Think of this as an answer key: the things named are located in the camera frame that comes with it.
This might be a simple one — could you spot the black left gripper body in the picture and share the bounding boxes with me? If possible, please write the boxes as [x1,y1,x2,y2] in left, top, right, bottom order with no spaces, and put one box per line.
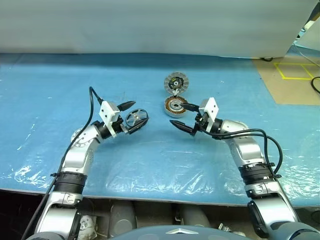
[111,113,132,136]

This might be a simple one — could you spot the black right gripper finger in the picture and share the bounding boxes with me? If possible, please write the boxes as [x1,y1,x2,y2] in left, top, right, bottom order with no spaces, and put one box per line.
[169,119,198,137]
[182,101,201,113]

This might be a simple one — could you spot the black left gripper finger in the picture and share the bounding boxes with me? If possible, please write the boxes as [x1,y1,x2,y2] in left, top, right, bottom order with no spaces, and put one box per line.
[124,117,150,136]
[117,100,137,112]

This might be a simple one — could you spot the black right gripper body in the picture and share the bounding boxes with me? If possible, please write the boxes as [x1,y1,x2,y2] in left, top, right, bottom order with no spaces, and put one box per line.
[192,111,213,137]

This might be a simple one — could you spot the round spoked motor rotor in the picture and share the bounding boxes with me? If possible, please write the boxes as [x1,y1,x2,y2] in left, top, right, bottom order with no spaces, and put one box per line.
[125,107,150,128]

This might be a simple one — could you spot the grey motor base copper coils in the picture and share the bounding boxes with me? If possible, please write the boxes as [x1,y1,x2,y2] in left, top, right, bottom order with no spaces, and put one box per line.
[163,96,188,118]

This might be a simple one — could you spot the grey motor cover circuit board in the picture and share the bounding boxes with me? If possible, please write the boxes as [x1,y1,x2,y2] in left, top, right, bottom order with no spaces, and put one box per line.
[164,71,190,95]

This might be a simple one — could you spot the white backdrop board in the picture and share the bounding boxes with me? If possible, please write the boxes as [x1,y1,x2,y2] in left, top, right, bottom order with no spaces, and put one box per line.
[0,0,318,60]

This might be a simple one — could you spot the grey rounded leg cover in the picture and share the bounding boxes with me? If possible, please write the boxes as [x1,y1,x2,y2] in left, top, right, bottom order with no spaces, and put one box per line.
[179,203,211,228]
[109,201,138,238]

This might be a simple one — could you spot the brown cardboard sheet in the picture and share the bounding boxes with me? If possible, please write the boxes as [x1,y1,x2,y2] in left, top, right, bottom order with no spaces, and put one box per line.
[251,56,320,106]

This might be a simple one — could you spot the white crumpled cloth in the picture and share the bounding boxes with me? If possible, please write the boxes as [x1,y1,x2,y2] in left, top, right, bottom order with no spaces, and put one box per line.
[79,214,98,236]

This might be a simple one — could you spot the dark grey robot torso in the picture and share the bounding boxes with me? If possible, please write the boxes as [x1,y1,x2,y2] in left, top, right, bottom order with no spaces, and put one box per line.
[109,224,253,240]

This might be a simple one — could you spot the light blue table cover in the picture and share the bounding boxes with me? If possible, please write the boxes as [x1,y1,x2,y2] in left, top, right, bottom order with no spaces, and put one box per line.
[291,37,320,60]

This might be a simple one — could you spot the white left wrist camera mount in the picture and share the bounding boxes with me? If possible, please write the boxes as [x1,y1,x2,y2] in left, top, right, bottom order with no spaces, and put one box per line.
[99,100,121,138]

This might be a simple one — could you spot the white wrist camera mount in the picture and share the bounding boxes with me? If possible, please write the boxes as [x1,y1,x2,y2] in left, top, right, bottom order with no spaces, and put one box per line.
[99,100,121,138]
[198,97,220,132]

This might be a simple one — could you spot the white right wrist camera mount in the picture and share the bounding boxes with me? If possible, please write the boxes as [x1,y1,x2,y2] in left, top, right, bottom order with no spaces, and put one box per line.
[198,97,220,132]

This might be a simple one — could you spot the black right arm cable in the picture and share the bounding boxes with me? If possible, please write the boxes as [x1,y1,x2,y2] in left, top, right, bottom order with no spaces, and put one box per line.
[209,127,284,179]

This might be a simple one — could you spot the black floor cable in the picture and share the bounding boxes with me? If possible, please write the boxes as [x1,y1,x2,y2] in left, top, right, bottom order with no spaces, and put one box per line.
[310,76,320,95]

